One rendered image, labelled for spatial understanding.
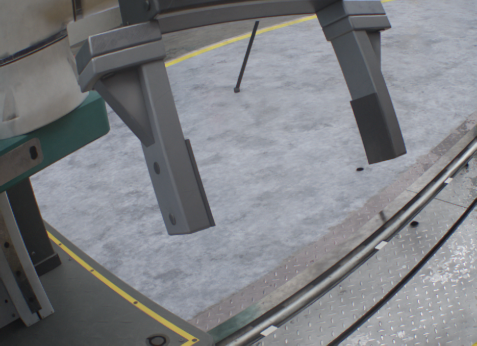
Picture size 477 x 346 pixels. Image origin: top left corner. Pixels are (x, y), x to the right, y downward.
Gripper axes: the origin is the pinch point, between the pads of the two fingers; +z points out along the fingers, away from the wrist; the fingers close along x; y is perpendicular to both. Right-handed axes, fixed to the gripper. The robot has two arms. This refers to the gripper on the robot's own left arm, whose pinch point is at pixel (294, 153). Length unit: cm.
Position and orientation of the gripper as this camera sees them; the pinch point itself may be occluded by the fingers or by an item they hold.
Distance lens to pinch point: 31.4
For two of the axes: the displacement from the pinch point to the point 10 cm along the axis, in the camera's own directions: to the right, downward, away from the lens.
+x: 8.2, -2.6, 5.1
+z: 2.9, 9.6, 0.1
